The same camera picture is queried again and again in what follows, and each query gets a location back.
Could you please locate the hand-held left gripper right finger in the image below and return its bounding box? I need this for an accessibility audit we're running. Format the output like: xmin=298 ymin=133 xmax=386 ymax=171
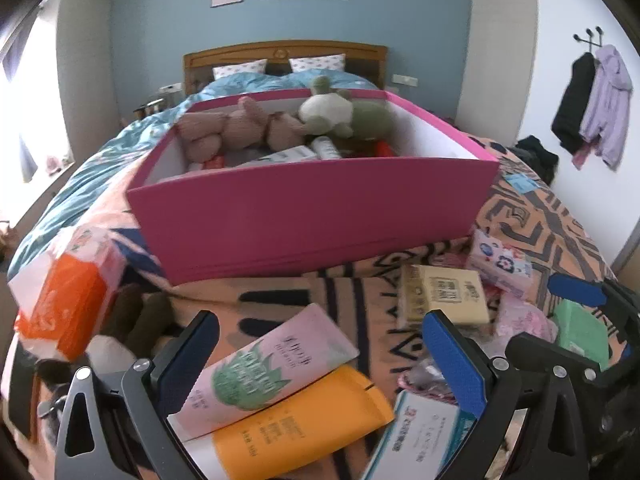
xmin=421 ymin=310 xmax=593 ymax=480

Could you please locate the pink tasselled sachet bag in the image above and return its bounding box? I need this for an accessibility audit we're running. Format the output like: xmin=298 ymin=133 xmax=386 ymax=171
xmin=397 ymin=292 xmax=558 ymax=403

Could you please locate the green plush frog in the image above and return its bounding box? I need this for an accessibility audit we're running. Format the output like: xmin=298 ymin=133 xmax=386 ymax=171
xmin=298 ymin=76 xmax=401 ymax=141

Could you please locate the black clothes pile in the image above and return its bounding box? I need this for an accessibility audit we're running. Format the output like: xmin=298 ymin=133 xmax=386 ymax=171
xmin=512 ymin=135 xmax=560 ymax=186

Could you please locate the black wall hook rack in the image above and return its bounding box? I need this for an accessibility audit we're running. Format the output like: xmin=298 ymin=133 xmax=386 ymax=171
xmin=572 ymin=27 xmax=606 ymax=53

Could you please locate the pink cream tube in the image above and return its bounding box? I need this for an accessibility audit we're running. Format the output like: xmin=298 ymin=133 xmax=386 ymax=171
xmin=167 ymin=304 xmax=357 ymax=442

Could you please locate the green wet wipes pack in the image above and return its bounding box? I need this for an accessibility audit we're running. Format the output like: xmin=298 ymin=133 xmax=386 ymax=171
xmin=552 ymin=300 xmax=611 ymax=368

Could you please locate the dotted white pillow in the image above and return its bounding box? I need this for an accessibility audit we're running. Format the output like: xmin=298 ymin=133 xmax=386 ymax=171
xmin=289 ymin=54 xmax=347 ymax=75
xmin=212 ymin=59 xmax=268 ymax=81

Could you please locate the brown plush toy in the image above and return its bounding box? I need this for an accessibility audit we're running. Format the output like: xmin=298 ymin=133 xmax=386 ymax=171
xmin=37 ymin=282 xmax=176 ymax=411

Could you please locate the dark bedside table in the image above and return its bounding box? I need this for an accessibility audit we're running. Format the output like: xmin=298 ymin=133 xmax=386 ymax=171
xmin=120 ymin=99 xmax=166 ymax=126

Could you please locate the pale carton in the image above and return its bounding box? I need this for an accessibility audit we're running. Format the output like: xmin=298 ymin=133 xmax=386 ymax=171
xmin=235 ymin=146 xmax=321 ymax=168

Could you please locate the floral tissue pack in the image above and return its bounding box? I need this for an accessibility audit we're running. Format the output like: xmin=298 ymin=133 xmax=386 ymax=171
xmin=466 ymin=230 xmax=535 ymax=301

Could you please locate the orange tissue pack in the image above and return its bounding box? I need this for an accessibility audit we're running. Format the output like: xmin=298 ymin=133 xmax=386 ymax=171
xmin=9 ymin=227 xmax=128 ymax=361

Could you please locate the blue face mask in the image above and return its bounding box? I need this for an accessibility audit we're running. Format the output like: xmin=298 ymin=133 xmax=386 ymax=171
xmin=504 ymin=174 xmax=538 ymax=193

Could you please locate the blue duvet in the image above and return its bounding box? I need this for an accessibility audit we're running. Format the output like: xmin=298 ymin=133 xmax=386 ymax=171
xmin=7 ymin=71 xmax=381 ymax=286

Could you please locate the orange patterned blanket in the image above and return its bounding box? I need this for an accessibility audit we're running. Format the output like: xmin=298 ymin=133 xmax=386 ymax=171
xmin=30 ymin=130 xmax=616 ymax=480

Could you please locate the beige soap box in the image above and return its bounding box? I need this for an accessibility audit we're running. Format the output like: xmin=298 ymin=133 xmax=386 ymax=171
xmin=400 ymin=264 xmax=491 ymax=328

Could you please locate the white blue medicine box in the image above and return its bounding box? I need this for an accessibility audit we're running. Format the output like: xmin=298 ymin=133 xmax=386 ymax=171
xmin=360 ymin=390 xmax=478 ymax=480

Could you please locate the orange cream tube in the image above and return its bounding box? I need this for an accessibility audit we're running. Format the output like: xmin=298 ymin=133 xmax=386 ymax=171
xmin=187 ymin=365 xmax=396 ymax=480

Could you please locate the black jacket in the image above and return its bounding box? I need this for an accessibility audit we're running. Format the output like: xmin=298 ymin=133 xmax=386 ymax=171
xmin=551 ymin=51 xmax=601 ymax=156

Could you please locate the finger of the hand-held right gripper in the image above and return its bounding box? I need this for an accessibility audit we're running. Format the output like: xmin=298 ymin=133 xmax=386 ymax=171
xmin=547 ymin=272 xmax=640 ymax=321
xmin=505 ymin=332 xmax=617 ymax=386

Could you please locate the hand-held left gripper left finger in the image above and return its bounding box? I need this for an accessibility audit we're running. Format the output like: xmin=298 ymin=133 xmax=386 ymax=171
xmin=54 ymin=310 xmax=221 ymax=480

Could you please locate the purple hoodie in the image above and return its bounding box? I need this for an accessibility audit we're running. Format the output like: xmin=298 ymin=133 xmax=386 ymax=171
xmin=579 ymin=44 xmax=633 ymax=170

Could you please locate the pink storage box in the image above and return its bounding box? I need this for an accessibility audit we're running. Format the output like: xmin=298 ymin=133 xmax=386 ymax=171
xmin=126 ymin=87 xmax=501 ymax=286

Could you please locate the white bottle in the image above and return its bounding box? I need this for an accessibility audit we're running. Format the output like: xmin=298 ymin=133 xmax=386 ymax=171
xmin=310 ymin=136 xmax=343 ymax=160

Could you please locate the wooden headboard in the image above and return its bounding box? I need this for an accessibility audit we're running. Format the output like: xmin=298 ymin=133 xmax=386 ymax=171
xmin=182 ymin=41 xmax=388 ymax=96

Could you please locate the pink plush bunny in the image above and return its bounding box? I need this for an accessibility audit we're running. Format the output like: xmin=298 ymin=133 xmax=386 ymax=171
xmin=175 ymin=96 xmax=306 ymax=163

